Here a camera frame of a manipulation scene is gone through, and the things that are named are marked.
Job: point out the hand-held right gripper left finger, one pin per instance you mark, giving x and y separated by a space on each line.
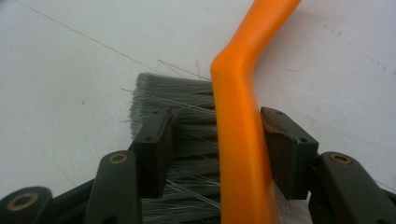
154 155

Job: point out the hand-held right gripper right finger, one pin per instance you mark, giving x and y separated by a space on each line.
289 158

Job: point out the orange brush with grey bristles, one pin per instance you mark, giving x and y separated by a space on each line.
239 124

